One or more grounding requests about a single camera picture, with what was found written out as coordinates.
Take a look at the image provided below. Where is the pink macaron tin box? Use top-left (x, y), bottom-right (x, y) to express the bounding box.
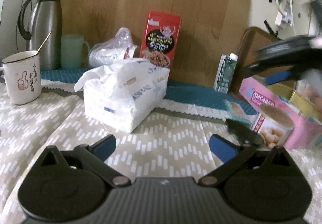
top-left (239, 77), bottom-right (321, 149)

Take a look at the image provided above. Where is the wooden board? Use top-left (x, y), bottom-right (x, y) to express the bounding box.
top-left (47, 0), bottom-right (252, 87)

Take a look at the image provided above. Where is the white tissue pack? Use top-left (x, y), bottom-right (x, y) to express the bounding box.
top-left (74, 58), bottom-right (170, 133)

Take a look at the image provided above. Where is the green plastic cup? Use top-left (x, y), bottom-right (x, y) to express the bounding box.
top-left (61, 34), bottom-right (90, 69)

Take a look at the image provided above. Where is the steel thermos jug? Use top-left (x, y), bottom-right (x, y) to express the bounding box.
top-left (18, 0), bottom-right (62, 71)

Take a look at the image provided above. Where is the white power strip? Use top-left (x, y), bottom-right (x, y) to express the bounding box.
top-left (275, 0), bottom-right (294, 27)

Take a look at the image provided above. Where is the green milk carton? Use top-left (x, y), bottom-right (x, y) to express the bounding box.
top-left (213, 53), bottom-right (238, 94)

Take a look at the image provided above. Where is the white enamel mug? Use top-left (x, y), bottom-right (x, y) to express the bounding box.
top-left (1, 50), bottom-right (42, 105)

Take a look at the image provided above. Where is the red cereal box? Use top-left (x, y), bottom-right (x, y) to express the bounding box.
top-left (140, 11), bottom-right (182, 68)

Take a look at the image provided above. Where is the metal spoon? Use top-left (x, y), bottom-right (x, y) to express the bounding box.
top-left (36, 31), bottom-right (52, 55)

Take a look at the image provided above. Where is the round cookie tub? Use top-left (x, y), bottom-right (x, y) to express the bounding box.
top-left (251, 104), bottom-right (294, 149)

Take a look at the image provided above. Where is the small pineapple card box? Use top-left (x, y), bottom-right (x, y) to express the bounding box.
top-left (224, 100), bottom-right (251, 124)

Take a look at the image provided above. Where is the brown cardboard panel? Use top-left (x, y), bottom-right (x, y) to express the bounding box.
top-left (229, 27), bottom-right (296, 100)

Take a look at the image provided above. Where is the clear plastic bag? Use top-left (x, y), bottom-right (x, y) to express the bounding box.
top-left (88, 27), bottom-right (140, 68)

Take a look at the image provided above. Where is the teal table mat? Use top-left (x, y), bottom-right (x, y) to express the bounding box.
top-left (40, 67), bottom-right (259, 116)

